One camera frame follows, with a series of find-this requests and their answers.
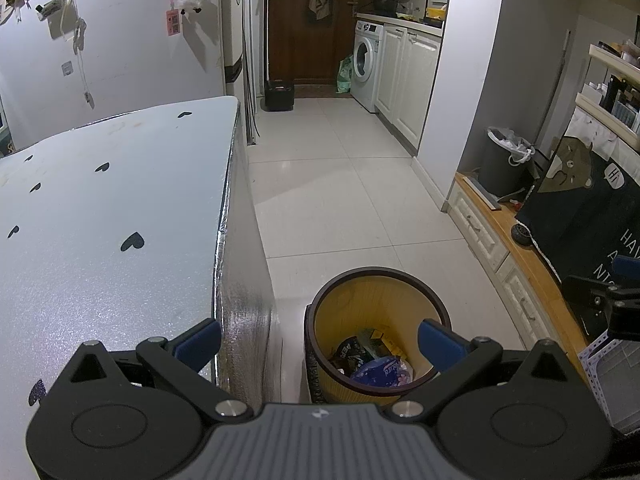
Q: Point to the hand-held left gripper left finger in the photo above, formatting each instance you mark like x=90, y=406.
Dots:
x=197, y=345

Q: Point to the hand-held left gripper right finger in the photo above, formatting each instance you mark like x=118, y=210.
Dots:
x=442, y=345

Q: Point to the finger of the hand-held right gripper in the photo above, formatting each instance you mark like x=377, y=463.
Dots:
x=629, y=265
x=585, y=300

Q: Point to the brown rimmed wooden bin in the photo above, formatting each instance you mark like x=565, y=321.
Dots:
x=370, y=300

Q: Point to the grey trash can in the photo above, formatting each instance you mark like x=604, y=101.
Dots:
x=500, y=175

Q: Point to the white trash can liner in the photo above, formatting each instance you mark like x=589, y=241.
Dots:
x=512, y=142

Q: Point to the green yellow packet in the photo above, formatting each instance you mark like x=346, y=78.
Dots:
x=382, y=342

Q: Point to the blue purple snack packet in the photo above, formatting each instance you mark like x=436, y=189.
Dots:
x=382, y=372

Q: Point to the wooden countertop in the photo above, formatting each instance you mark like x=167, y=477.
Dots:
x=530, y=260

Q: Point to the blue white patterned bag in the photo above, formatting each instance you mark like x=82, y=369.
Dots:
x=617, y=385

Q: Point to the black printed mat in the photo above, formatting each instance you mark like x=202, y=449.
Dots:
x=565, y=220

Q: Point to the black round wheel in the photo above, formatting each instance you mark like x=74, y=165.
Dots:
x=522, y=236

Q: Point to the black snack packet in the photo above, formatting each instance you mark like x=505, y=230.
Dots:
x=350, y=352

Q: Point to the white drawer cabinet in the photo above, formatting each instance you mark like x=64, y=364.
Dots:
x=487, y=245

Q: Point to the small red object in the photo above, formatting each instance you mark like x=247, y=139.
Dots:
x=515, y=204

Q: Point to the grey flat board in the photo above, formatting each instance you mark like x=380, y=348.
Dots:
x=482, y=192

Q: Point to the silver foil covered table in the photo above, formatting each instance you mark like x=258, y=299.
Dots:
x=125, y=210

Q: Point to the black box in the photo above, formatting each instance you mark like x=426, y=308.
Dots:
x=278, y=96

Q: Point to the white kitchen cabinets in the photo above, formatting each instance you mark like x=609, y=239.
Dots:
x=410, y=85

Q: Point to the black poles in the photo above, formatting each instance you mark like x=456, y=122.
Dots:
x=250, y=85

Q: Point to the green plastic bag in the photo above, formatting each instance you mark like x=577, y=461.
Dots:
x=345, y=75

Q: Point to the white washing machine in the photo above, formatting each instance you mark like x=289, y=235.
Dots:
x=367, y=65

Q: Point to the pink paper tag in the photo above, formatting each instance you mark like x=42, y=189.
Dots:
x=173, y=21

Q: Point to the brown wooden door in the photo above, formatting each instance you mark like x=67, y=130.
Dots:
x=300, y=35

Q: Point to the white fluffy sheep toy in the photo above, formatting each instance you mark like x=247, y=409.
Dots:
x=190, y=1

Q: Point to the black cooking pot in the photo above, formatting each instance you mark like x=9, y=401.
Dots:
x=385, y=4

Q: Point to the white wall shelf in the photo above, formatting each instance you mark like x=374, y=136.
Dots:
x=615, y=90

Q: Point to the white wall socket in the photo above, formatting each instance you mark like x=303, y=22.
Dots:
x=66, y=68

